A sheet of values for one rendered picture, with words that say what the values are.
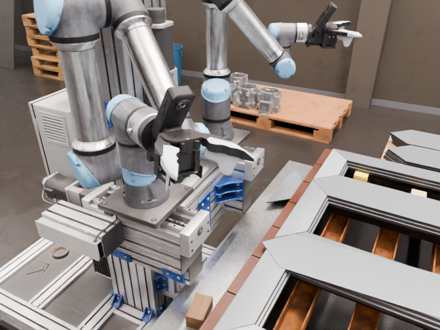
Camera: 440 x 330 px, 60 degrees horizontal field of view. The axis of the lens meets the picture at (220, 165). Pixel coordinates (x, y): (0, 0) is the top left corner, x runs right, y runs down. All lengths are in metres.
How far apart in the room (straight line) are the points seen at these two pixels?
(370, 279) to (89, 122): 0.94
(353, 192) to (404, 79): 3.50
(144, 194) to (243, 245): 0.57
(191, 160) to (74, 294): 1.60
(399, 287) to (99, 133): 0.98
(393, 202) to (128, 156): 1.16
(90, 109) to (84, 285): 1.33
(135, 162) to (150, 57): 0.26
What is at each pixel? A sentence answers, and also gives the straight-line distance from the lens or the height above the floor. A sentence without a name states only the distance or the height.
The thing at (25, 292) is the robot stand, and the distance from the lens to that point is 2.29.
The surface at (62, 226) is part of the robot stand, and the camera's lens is 1.37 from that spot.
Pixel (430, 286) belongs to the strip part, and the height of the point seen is 0.85.
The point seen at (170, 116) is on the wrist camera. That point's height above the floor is 1.49.
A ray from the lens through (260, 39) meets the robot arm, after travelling 1.48.
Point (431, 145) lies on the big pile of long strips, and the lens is 2.25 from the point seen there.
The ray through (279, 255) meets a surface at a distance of 1.33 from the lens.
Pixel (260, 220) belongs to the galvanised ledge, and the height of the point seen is 0.68.
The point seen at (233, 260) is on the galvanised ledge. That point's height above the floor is 0.68.
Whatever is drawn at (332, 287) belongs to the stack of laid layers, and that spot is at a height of 0.83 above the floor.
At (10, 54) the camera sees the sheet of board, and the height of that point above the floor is 0.21.
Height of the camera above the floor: 1.75
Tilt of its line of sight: 30 degrees down
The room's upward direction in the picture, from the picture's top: straight up
